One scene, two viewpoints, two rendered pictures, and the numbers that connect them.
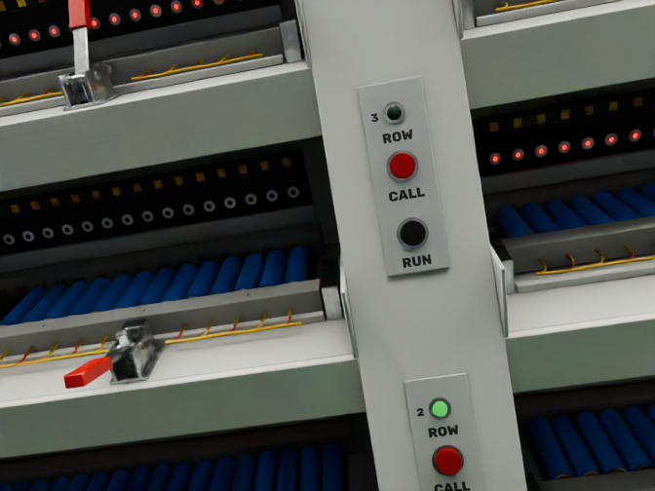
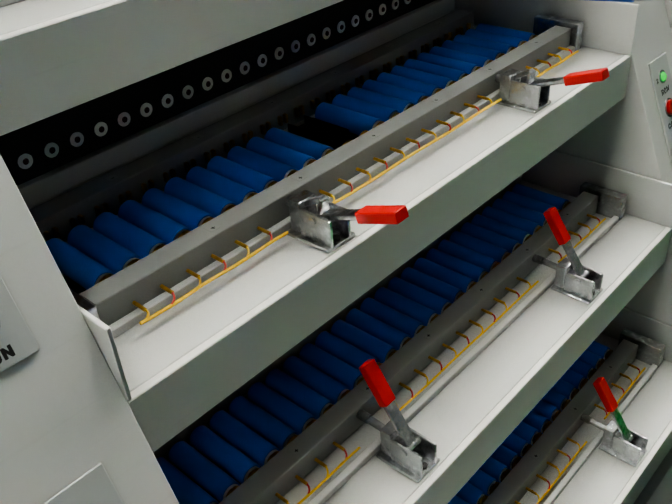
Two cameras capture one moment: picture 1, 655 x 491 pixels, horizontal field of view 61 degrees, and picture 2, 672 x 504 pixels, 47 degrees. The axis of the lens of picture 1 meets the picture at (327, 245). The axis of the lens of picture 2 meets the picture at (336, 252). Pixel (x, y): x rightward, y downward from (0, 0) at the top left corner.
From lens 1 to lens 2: 0.76 m
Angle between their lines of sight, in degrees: 45
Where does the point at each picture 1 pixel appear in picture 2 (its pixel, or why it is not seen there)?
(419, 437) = (659, 97)
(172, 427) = (559, 138)
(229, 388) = (588, 94)
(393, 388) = (645, 70)
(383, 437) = (647, 103)
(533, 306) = not seen: hidden behind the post
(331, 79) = not seen: outside the picture
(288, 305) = (558, 44)
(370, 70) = not seen: outside the picture
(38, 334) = (443, 105)
